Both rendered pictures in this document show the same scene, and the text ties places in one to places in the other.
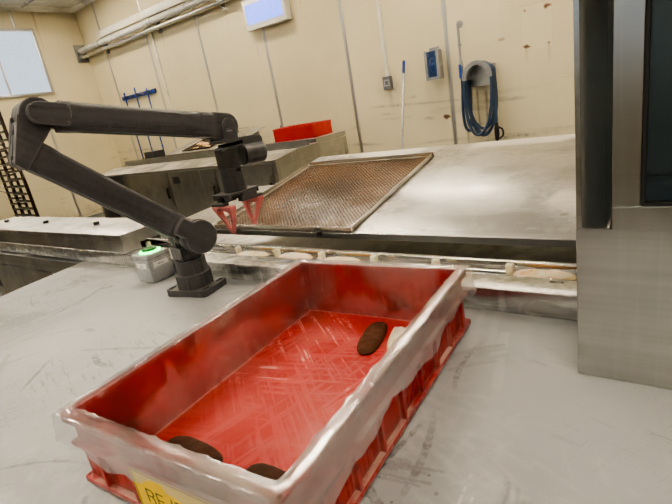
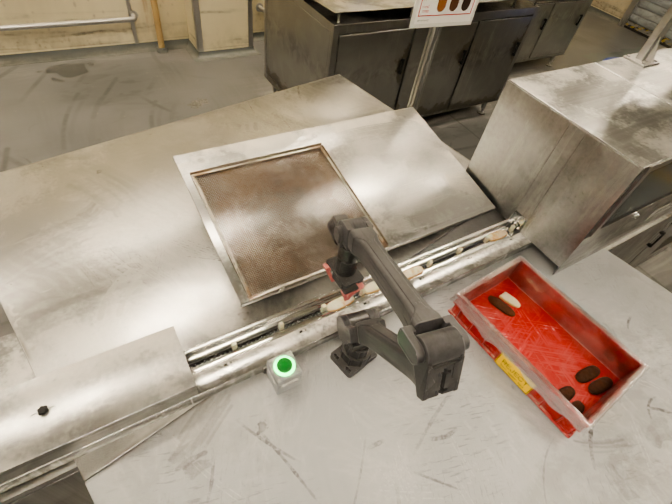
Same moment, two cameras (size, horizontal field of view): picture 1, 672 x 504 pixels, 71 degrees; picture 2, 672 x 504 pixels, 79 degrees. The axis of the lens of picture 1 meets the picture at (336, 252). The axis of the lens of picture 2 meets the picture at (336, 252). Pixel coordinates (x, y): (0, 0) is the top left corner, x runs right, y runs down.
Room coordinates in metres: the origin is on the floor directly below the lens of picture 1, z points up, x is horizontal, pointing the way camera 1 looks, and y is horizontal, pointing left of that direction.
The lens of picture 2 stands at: (1.05, 0.93, 1.89)
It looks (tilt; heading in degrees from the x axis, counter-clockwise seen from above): 48 degrees down; 282
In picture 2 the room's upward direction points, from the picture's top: 11 degrees clockwise
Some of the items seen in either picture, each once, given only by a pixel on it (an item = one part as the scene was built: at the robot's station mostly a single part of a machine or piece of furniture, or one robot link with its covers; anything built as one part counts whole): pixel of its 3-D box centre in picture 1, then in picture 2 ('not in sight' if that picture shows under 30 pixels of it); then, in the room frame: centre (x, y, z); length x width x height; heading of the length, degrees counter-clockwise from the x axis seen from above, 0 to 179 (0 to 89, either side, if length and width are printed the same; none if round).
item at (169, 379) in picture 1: (301, 358); (541, 336); (0.56, 0.07, 0.87); 0.49 x 0.34 x 0.10; 145
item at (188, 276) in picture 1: (193, 273); (356, 348); (1.06, 0.34, 0.86); 0.12 x 0.09 x 0.08; 63
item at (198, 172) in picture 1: (218, 184); not in sight; (5.30, 1.15, 0.51); 3.00 x 1.26 x 1.03; 51
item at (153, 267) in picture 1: (156, 269); (283, 374); (1.22, 0.48, 0.84); 0.08 x 0.08 x 0.11; 51
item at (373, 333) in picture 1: (372, 335); (501, 305); (0.67, -0.03, 0.83); 0.10 x 0.04 x 0.01; 157
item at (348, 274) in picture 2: (233, 183); (346, 264); (1.17, 0.22, 1.04); 0.10 x 0.07 x 0.07; 142
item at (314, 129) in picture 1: (302, 131); not in sight; (4.99, 0.11, 0.93); 0.51 x 0.36 x 0.13; 55
